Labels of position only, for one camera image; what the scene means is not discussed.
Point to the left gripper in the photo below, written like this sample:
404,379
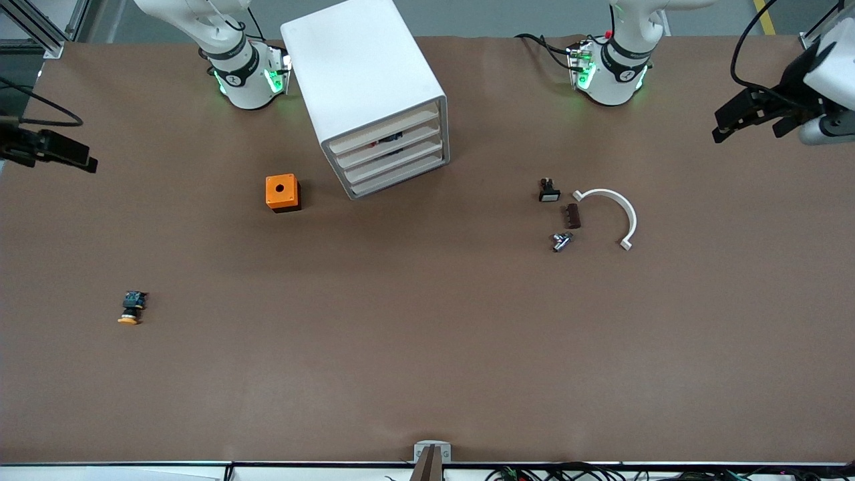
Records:
790,85

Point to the orange push button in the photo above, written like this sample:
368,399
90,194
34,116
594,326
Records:
132,307

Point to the white plastic drawer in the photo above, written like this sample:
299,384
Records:
394,150
397,167
401,182
384,125

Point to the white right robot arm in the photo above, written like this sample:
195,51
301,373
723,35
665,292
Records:
240,73

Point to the white drawer cabinet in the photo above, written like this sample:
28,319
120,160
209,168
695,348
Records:
361,67

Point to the white semicircular plastic clamp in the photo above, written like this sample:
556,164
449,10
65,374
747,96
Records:
632,219

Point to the orange box with hole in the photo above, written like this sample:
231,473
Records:
280,190

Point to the brown cylinder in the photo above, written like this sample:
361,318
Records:
573,216

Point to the silver metal pipe fitting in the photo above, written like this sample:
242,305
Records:
561,242

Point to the aluminium corner post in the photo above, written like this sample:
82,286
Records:
53,50
811,41

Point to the white rectangular push switch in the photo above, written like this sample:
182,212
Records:
549,195

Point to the grey metal edge bracket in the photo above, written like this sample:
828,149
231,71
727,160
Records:
422,453

